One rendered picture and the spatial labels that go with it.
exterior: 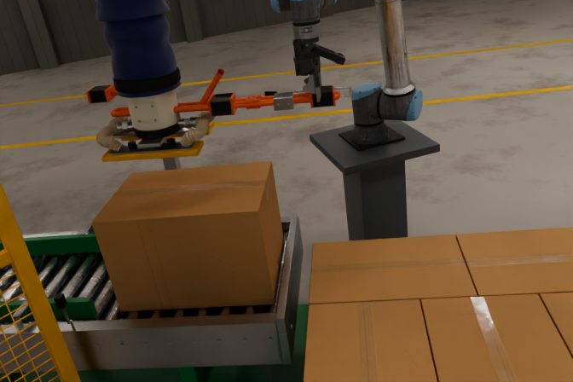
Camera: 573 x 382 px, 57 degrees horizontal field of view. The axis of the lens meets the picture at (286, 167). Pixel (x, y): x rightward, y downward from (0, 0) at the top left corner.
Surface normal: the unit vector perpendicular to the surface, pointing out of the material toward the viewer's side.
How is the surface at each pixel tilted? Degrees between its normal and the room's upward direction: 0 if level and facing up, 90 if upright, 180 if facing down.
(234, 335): 90
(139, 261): 90
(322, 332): 0
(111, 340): 90
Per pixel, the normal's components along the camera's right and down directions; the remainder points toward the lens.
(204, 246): -0.08, 0.43
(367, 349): -0.13, -0.90
